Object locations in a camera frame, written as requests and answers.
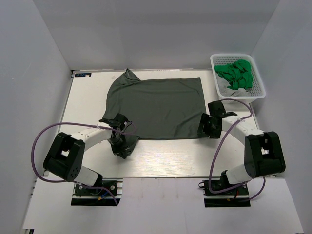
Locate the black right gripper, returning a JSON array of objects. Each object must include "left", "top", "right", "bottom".
[{"left": 198, "top": 113, "right": 222, "bottom": 139}]

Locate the dark grey t-shirt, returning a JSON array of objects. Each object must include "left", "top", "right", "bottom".
[{"left": 103, "top": 70, "right": 206, "bottom": 149}]

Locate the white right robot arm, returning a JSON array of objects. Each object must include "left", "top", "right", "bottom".
[{"left": 197, "top": 100, "right": 286, "bottom": 195}]

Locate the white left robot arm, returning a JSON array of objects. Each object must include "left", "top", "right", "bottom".
[{"left": 43, "top": 114, "right": 133, "bottom": 195}]

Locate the light grey t-shirt in basket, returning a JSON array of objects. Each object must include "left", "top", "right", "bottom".
[{"left": 217, "top": 77, "right": 249, "bottom": 97}]

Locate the white plastic mesh basket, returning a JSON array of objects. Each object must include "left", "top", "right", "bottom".
[{"left": 210, "top": 54, "right": 266, "bottom": 103}]

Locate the green t-shirt in basket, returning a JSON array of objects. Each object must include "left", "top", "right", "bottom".
[{"left": 214, "top": 59, "right": 254, "bottom": 90}]

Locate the blue label sticker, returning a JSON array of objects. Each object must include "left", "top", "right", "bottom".
[{"left": 75, "top": 73, "right": 92, "bottom": 78}]

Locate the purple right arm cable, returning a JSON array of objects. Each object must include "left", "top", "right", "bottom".
[{"left": 208, "top": 98, "right": 267, "bottom": 201}]

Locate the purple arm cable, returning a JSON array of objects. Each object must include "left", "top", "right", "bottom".
[
  {"left": 208, "top": 98, "right": 267, "bottom": 201},
  {"left": 31, "top": 121, "right": 141, "bottom": 205}
]

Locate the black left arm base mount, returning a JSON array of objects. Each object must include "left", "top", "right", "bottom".
[{"left": 71, "top": 179, "right": 123, "bottom": 207}]

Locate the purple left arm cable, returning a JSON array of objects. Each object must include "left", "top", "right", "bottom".
[{"left": 31, "top": 121, "right": 141, "bottom": 205}]

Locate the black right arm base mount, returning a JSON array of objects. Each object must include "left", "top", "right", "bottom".
[{"left": 198, "top": 180, "right": 251, "bottom": 208}]

